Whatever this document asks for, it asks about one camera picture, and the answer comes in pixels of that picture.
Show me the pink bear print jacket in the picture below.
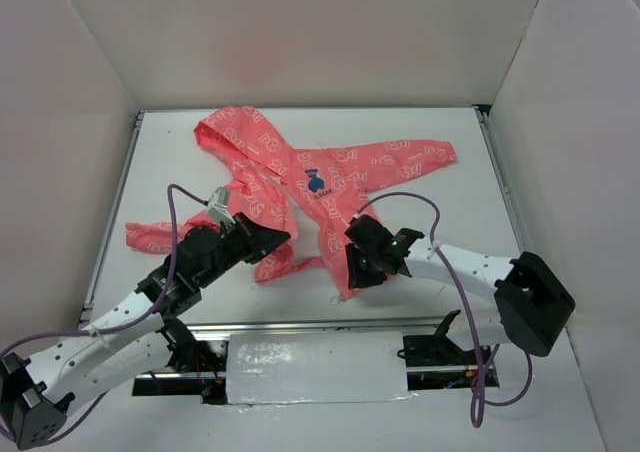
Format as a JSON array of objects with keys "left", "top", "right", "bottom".
[{"left": 123, "top": 104, "right": 459, "bottom": 302}]

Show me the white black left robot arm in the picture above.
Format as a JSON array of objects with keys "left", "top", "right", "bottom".
[{"left": 1, "top": 213, "right": 290, "bottom": 450}]

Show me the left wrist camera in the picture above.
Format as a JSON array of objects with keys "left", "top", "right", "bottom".
[{"left": 205, "top": 187, "right": 234, "bottom": 225}]

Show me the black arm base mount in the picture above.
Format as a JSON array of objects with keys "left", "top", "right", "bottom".
[{"left": 396, "top": 335, "right": 467, "bottom": 370}]

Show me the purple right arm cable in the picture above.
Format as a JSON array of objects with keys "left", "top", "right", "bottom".
[{"left": 357, "top": 193, "right": 535, "bottom": 429}]

